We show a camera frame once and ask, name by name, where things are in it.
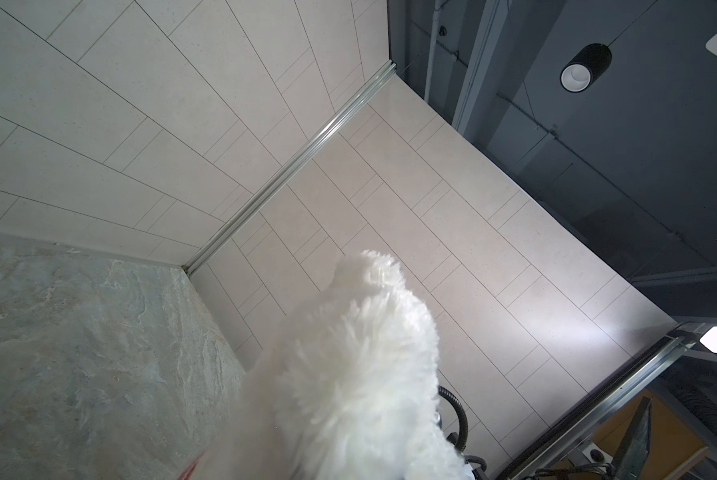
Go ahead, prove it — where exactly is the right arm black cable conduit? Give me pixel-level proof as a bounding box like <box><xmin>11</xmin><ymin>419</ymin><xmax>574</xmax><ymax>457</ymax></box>
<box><xmin>435</xmin><ymin>385</ymin><xmax>489</xmax><ymax>475</ymax></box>

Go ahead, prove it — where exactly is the white teddy bear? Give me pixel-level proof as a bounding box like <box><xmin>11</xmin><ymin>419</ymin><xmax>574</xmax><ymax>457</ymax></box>
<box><xmin>192</xmin><ymin>250</ymin><xmax>467</xmax><ymax>479</ymax></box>

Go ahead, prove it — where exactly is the black cylindrical ceiling lamp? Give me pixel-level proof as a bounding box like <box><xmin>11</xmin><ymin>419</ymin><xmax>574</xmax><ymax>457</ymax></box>
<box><xmin>560</xmin><ymin>43</ymin><xmax>613</xmax><ymax>93</ymax></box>

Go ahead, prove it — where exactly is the aluminium corner wall profile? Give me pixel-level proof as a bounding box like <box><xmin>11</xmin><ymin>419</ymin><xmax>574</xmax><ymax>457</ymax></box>
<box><xmin>182</xmin><ymin>60</ymin><xmax>397</xmax><ymax>278</ymax></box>

